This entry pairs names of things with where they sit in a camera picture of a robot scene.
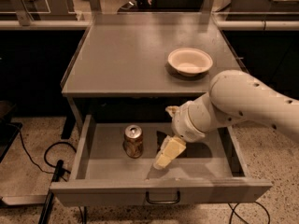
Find black drawer handle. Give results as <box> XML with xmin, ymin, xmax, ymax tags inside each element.
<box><xmin>145</xmin><ymin>191</ymin><xmax>181</xmax><ymax>205</ymax></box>

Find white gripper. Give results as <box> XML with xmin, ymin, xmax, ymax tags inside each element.
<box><xmin>153</xmin><ymin>101</ymin><xmax>206</xmax><ymax>170</ymax></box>

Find black floor cable left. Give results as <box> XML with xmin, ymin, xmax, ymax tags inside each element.
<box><xmin>6</xmin><ymin>121</ymin><xmax>78</xmax><ymax>175</ymax></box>

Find dark object left edge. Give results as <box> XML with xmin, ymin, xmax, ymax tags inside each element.
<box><xmin>0</xmin><ymin>101</ymin><xmax>22</xmax><ymax>162</ymax></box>

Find grey cabinet counter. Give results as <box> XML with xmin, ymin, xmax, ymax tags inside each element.
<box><xmin>60</xmin><ymin>12</ymin><xmax>258</xmax><ymax>133</ymax></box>

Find white paper bowl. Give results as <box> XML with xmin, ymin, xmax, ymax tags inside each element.
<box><xmin>167</xmin><ymin>48</ymin><xmax>213</xmax><ymax>77</ymax></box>

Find black floor cable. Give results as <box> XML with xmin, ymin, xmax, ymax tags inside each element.
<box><xmin>6</xmin><ymin>121</ymin><xmax>78</xmax><ymax>175</ymax></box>
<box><xmin>228</xmin><ymin>201</ymin><xmax>272</xmax><ymax>224</ymax></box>

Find black floor cable right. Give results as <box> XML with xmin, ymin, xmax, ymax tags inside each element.
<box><xmin>228</xmin><ymin>201</ymin><xmax>272</xmax><ymax>224</ymax></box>

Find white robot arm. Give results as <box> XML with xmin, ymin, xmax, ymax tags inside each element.
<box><xmin>153</xmin><ymin>70</ymin><xmax>299</xmax><ymax>170</ymax></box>

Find orange soda can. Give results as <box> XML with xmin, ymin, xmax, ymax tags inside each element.
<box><xmin>122</xmin><ymin>125</ymin><xmax>143</xmax><ymax>159</ymax></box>

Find black power strip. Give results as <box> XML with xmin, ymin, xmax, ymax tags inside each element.
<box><xmin>38</xmin><ymin>160</ymin><xmax>64</xmax><ymax>224</ymax></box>

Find grey open drawer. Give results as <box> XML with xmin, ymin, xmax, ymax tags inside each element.
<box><xmin>50</xmin><ymin>115</ymin><xmax>272</xmax><ymax>206</ymax></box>

